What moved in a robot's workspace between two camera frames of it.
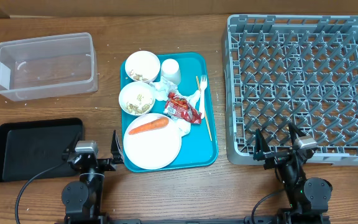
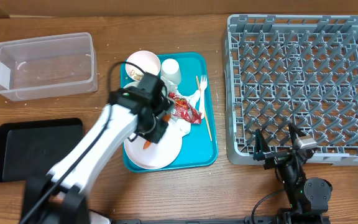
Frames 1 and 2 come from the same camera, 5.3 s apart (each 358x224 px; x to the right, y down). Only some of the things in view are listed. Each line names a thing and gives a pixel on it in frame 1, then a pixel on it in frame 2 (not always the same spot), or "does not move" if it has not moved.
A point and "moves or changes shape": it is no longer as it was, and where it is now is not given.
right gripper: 261,151 does not move
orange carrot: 160,123 moves or changes shape
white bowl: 142,66 does not move
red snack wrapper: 179,107 does not move
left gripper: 109,163 to 155,135
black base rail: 223,219 does not move
